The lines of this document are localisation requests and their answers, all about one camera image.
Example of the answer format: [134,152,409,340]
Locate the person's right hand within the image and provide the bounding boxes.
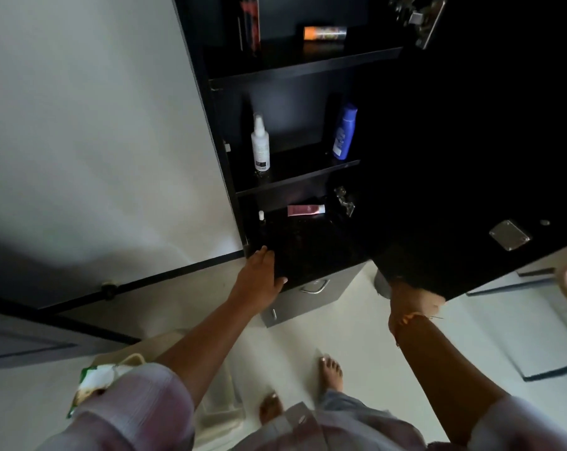
[388,281,447,335]

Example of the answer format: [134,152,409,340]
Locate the person's left hand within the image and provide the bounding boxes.
[228,246,289,316]

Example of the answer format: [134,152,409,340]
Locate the black cabinet door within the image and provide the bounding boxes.
[354,0,567,302]

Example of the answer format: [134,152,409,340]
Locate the person's left forearm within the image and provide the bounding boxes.
[154,294,258,409]

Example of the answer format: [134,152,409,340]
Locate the person's right forearm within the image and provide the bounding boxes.
[391,314,512,447]

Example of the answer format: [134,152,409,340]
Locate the grey drawer unit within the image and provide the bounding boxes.
[260,263,370,328]

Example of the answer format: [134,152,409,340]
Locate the small metal door hinge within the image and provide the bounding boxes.
[334,186,356,218]

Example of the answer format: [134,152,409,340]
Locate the person's right foot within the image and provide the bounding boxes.
[317,354,345,394]

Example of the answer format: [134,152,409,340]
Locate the person's foot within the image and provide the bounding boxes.
[317,354,345,394]
[259,392,285,426]

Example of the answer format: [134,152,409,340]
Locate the person's left foot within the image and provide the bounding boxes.
[259,392,285,426]

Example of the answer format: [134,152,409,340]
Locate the white spray bottle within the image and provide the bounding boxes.
[251,113,271,173]

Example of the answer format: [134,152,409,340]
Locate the beige tote bag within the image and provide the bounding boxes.
[91,329,246,442]

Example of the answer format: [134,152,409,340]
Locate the grey blue trousers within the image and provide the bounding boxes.
[314,389,393,415]

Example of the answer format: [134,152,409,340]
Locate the blue lotion bottle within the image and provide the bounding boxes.
[332,103,358,161]

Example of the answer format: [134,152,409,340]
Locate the black wooden cabinet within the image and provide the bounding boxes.
[171,0,406,293]

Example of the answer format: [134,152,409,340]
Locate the pink checked shirt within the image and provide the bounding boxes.
[38,363,567,451]

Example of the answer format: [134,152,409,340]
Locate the green and white packet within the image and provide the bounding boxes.
[66,364,138,419]

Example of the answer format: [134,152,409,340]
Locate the square metal plate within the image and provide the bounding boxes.
[489,220,532,251]

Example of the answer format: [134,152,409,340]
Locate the orange tube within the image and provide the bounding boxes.
[303,26,348,41]

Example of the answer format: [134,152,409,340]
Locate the white mat dark edge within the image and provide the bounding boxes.
[467,270,567,383]

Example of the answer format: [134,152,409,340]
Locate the black and red spray can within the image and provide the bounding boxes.
[239,0,261,53]

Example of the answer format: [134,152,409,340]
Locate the grey door panel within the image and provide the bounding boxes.
[0,311,96,373]

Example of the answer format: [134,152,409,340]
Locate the large metal door hinge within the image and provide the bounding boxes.
[390,0,448,50]

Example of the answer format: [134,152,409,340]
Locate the orange thread bracelet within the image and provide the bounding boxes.
[394,312,445,348]

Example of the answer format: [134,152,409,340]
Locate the black wall pipe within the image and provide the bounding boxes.
[0,250,245,345]

